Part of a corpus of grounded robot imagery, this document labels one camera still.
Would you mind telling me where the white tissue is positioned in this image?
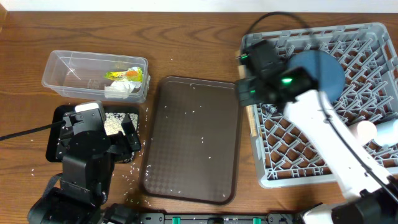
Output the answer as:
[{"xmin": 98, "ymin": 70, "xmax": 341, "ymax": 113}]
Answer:
[{"xmin": 104, "ymin": 81, "xmax": 142, "ymax": 99}]

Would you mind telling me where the pink cup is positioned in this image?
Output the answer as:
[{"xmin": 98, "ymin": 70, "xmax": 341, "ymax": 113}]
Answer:
[{"xmin": 348, "ymin": 121, "xmax": 377, "ymax": 146}]

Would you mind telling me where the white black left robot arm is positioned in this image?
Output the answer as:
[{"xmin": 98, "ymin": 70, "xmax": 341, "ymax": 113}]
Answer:
[{"xmin": 28, "ymin": 107, "xmax": 141, "ymax": 223}]

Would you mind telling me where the clear plastic bin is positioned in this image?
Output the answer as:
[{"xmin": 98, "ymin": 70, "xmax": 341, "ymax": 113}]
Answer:
[{"xmin": 42, "ymin": 50, "xmax": 150, "ymax": 103}]

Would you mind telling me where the light blue cup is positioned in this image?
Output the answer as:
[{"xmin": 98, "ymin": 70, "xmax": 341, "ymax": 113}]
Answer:
[{"xmin": 374, "ymin": 119, "xmax": 397, "ymax": 147}]

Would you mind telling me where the black rail with green clips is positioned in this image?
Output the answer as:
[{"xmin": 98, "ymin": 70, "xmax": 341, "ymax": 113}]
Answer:
[{"xmin": 102, "ymin": 203, "xmax": 343, "ymax": 224}]

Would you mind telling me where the dark brown tray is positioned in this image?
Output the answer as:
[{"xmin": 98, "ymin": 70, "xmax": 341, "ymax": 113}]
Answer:
[{"xmin": 139, "ymin": 77, "xmax": 242, "ymax": 205}]

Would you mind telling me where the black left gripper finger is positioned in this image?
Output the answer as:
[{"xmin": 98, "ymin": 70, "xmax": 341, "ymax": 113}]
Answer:
[
  {"xmin": 121, "ymin": 114, "xmax": 142, "ymax": 152},
  {"xmin": 57, "ymin": 113, "xmax": 73, "ymax": 149}
]

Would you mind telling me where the grey dishwasher rack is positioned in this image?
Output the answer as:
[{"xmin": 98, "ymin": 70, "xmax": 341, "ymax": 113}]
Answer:
[{"xmin": 242, "ymin": 22, "xmax": 397, "ymax": 189}]

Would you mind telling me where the black camera cable right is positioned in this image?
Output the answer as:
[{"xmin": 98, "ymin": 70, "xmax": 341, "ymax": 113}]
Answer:
[{"xmin": 245, "ymin": 11, "xmax": 398, "ymax": 194}]

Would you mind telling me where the blue plate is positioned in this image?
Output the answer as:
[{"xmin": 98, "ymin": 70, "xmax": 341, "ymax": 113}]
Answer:
[{"xmin": 287, "ymin": 50, "xmax": 345, "ymax": 103}]

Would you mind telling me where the black bin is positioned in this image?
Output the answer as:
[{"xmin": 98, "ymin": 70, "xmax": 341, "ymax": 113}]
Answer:
[{"xmin": 45, "ymin": 105, "xmax": 139, "ymax": 162}]

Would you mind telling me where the yellow green foil wrapper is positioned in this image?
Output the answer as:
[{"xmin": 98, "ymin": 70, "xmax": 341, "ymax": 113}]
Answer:
[{"xmin": 104, "ymin": 67, "xmax": 143, "ymax": 82}]

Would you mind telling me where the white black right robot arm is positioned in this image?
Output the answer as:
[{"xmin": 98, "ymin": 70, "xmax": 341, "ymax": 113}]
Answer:
[{"xmin": 236, "ymin": 40, "xmax": 397, "ymax": 223}]

